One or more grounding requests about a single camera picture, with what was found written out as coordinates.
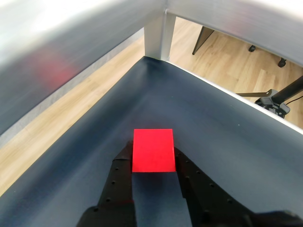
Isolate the red cube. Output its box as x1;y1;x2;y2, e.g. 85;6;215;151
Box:
131;128;177;174

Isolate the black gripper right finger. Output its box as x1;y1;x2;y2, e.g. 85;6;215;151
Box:
174;146;254;227

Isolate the grey table mat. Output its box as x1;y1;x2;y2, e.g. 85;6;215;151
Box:
0;55;303;227

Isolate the black tripod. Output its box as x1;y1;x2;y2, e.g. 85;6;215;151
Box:
235;75;303;117

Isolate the silver aluminium frame rail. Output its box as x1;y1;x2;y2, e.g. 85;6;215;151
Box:
0;0;303;140

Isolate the dark desk panel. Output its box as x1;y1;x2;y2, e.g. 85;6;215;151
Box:
192;26;214;56

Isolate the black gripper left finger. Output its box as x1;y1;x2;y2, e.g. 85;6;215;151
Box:
77;140;138;227

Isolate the black office chair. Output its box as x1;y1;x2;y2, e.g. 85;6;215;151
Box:
248;44;287;69

